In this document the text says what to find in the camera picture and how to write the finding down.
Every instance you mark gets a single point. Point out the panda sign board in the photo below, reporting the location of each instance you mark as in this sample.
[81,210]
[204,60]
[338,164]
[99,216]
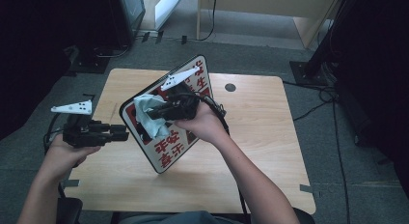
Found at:
[170,150]

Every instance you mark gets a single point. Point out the person's right hand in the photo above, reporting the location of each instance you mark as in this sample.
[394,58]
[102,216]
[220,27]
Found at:
[202,127]

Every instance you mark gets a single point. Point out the light blue cleaning cloth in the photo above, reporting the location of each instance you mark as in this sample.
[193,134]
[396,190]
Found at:
[151,124]

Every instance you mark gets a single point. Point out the black chair frame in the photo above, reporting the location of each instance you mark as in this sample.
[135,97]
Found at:
[69,211]

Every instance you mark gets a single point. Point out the black stand base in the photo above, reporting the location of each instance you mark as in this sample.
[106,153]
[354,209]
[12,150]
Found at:
[90,61]

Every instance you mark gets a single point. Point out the person's grey-blue trousers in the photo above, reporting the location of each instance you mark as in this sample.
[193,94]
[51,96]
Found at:
[180,218]

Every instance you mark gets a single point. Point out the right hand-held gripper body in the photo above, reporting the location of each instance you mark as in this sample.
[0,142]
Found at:
[183,106]

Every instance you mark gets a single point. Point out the light wooden desk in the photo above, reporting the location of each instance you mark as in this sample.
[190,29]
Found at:
[257,3]

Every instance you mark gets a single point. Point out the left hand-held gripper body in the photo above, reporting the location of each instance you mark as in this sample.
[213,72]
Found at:
[80,135]

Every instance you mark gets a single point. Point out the black round table grommet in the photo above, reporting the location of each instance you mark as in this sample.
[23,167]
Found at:
[230,87]

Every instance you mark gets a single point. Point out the person's left hand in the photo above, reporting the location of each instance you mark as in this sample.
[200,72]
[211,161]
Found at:
[66,156]

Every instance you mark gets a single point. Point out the black metal stand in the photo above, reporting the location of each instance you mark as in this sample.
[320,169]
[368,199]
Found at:
[321,50]

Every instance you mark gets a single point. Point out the dark monitor cabinet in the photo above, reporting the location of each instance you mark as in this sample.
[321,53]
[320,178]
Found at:
[128,14]

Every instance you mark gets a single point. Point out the white panel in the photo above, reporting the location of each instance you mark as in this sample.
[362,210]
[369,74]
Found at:
[169,6]

